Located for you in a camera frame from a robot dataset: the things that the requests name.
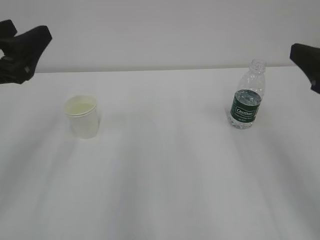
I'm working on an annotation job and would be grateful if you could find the white paper cup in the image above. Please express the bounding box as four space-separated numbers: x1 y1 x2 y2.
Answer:
64 95 99 139

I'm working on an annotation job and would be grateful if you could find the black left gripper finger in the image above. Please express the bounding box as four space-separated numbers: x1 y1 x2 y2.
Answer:
0 19 18 53
0 25 53 84

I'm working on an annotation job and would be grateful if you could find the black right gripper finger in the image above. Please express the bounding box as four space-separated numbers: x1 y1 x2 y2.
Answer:
289 43 320 94

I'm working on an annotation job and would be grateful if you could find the clear green-label water bottle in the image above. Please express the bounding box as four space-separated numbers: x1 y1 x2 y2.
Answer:
228 59 266 130

